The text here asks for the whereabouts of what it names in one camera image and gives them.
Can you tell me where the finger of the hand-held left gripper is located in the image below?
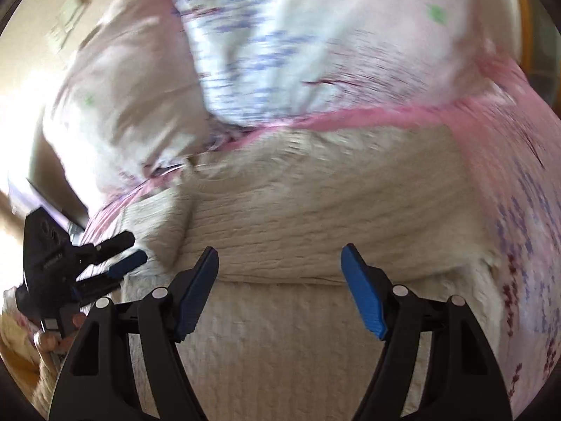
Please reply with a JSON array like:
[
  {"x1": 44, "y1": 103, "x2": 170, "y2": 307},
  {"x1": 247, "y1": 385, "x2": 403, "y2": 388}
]
[
  {"x1": 72, "y1": 249, "x2": 148, "y2": 302},
  {"x1": 74, "y1": 230, "x2": 136, "y2": 265}
]

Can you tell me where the white quilted bed mat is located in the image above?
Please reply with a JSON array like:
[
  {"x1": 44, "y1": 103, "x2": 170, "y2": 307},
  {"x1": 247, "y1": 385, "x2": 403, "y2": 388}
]
[{"x1": 122, "y1": 278, "x2": 443, "y2": 421}]

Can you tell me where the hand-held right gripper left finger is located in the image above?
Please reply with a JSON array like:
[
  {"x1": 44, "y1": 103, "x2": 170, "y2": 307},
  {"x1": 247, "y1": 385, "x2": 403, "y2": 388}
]
[{"x1": 48, "y1": 247, "x2": 219, "y2": 421}]

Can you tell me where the dark bedside furniture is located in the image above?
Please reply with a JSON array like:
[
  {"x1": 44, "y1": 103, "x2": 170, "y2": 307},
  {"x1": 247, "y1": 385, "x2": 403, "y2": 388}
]
[{"x1": 6, "y1": 138, "x2": 90, "y2": 233}]

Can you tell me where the wall switch plate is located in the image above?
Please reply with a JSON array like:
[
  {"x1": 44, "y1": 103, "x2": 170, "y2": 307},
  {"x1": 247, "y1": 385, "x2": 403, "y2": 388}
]
[{"x1": 49, "y1": 0, "x2": 94, "y2": 49}]

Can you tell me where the pale pink pillow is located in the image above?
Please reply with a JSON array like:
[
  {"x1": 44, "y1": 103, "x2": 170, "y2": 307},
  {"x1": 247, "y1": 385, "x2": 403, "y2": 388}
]
[{"x1": 41, "y1": 0, "x2": 213, "y2": 196}]

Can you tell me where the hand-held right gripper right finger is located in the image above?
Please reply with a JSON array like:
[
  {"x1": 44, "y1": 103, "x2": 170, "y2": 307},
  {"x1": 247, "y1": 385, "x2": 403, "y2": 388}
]
[{"x1": 341, "y1": 243, "x2": 513, "y2": 421}]

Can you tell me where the cream knitted garment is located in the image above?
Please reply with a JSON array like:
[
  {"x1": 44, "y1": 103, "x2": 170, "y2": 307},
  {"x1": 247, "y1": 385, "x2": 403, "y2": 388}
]
[{"x1": 122, "y1": 122, "x2": 502, "y2": 288}]

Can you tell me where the person's left hand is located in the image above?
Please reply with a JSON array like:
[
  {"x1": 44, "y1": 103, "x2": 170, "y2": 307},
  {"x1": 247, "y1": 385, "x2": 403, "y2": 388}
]
[{"x1": 33, "y1": 313, "x2": 87, "y2": 356}]

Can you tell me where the pink floral bed sheet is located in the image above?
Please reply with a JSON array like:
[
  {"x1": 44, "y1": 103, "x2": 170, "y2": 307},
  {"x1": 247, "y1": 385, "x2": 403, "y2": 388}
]
[{"x1": 81, "y1": 59, "x2": 561, "y2": 419}]

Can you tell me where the white purple floral pillow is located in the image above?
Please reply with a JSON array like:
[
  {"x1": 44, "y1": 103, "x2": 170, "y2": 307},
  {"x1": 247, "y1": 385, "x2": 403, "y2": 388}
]
[{"x1": 168, "y1": 0, "x2": 523, "y2": 129}]

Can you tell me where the wooden headboard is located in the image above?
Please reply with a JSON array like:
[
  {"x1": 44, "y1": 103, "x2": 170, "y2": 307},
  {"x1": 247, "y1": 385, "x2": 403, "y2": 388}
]
[{"x1": 511, "y1": 0, "x2": 548, "y2": 84}]

